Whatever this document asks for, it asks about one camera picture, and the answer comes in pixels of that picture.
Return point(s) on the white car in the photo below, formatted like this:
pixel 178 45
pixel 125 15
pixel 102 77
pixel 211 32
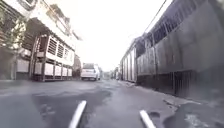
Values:
pixel 90 71

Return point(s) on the robot's own part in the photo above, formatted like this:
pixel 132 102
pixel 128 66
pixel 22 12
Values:
pixel 146 119
pixel 77 114

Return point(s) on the grey asphalt road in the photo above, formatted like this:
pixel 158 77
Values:
pixel 110 100

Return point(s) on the building with fenced balcony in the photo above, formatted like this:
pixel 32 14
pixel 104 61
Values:
pixel 36 46

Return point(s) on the long grey wall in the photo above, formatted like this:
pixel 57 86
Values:
pixel 180 53

